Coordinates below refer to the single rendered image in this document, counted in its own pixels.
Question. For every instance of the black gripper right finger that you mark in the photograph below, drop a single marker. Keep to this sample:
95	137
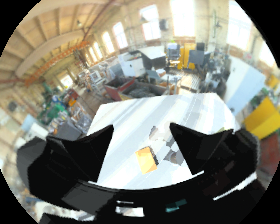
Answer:
197	147

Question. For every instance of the glass french press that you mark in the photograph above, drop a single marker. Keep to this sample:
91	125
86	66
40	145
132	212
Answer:
175	158

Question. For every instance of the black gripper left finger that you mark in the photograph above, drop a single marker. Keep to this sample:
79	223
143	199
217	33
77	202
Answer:
88	153

